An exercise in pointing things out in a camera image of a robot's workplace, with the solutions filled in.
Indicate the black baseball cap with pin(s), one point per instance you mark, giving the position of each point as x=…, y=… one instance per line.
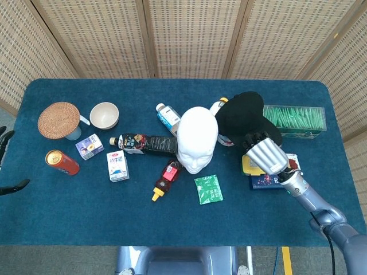
x=243, y=117

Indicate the white floor strip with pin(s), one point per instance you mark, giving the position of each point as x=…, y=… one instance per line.
x=249, y=260

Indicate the yellow plastic box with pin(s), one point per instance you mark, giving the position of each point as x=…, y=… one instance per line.
x=249, y=166

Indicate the yellow floor tape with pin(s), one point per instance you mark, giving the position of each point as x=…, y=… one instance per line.
x=287, y=260

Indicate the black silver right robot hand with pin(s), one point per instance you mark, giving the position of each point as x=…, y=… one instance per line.
x=268, y=156

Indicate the purple white drink carton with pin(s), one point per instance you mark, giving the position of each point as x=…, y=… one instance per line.
x=89, y=146

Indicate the honey bottle with yellow cap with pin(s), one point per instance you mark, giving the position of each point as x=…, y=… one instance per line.
x=167, y=177

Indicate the dark blue flat box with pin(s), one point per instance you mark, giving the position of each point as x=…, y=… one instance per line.
x=263, y=182

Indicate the beige bowl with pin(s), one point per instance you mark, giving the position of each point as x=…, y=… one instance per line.
x=104, y=115

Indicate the yellow-capped drink bottle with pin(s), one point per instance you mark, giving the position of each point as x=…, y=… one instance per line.
x=216, y=107

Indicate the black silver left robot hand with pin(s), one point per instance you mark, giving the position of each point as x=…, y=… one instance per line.
x=4, y=143

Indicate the pale blue mug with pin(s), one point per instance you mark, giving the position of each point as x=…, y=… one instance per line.
x=75, y=133

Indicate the round woven rattan coaster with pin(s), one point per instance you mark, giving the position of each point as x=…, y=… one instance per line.
x=58, y=120

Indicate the white snack packet red print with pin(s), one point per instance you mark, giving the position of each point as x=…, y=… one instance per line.
x=294, y=163

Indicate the woven folding screen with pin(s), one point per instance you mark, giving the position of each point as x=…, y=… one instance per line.
x=189, y=37

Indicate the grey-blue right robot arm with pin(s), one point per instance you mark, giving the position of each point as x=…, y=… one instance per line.
x=329, y=217

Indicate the green tea sachet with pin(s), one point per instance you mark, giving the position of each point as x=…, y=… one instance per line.
x=208, y=190

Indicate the dark tea bottle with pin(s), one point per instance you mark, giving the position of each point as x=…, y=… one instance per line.
x=140, y=143

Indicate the orange drink can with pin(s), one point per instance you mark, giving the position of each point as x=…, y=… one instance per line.
x=64, y=164

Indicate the blue table carpet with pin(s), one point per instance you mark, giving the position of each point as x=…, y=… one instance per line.
x=86, y=217

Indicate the white mannequin head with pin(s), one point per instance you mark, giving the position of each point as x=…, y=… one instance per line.
x=198, y=137

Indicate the white bottle with blue label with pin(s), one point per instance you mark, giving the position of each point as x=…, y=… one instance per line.
x=167, y=117

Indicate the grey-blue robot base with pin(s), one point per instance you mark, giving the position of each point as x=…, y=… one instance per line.
x=177, y=260

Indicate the white milk carton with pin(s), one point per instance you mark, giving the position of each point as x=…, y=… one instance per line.
x=117, y=166

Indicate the clear box of green packets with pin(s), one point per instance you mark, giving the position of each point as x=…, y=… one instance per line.
x=298, y=121

